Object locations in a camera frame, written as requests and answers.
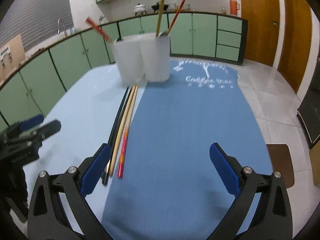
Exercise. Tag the black glass cabinet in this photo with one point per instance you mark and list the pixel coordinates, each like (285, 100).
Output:
(308, 111)

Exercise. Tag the cardboard box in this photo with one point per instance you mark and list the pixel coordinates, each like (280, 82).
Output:
(12, 54)

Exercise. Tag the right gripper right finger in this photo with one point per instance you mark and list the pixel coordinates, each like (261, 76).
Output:
(261, 208)

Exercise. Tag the black chopstick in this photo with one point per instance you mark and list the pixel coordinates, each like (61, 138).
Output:
(114, 132)

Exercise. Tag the red patterned chopstick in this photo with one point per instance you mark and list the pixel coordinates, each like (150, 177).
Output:
(126, 133)

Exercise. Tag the left wooden door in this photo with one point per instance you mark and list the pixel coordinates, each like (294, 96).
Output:
(263, 29)

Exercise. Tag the green lower kitchen cabinets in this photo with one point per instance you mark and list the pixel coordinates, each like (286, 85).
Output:
(35, 86)

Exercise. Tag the dark blue placemat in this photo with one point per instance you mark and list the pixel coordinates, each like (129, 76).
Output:
(170, 189)

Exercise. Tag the grey window blind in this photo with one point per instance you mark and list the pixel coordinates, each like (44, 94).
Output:
(35, 21)

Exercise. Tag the right wooden door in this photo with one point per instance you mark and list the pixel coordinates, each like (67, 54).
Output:
(297, 42)

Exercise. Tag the chrome sink faucet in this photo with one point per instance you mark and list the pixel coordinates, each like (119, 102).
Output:
(61, 26)

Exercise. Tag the left hand dark glove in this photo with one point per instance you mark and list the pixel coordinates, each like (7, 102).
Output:
(13, 191)

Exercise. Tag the white double utensil holder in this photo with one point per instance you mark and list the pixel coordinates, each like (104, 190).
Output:
(142, 56)

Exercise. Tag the orange thermos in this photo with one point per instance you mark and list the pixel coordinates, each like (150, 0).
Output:
(234, 7)

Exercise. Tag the wooden door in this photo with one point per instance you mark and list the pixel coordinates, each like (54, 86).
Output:
(263, 29)
(297, 42)

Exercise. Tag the glass jar on counter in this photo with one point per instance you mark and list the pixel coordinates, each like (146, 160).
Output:
(223, 10)

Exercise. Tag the white cooking pot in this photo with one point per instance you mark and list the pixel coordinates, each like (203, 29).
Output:
(139, 9)

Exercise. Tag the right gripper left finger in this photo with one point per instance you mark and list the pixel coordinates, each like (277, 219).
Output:
(47, 218)

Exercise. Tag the plain wooden chopstick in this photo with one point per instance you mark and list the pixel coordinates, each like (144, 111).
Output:
(123, 129)
(160, 13)

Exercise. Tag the light blue placemat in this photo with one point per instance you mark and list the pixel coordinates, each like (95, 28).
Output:
(86, 113)

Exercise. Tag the brown wooden stool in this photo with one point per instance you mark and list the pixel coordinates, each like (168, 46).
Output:
(281, 162)

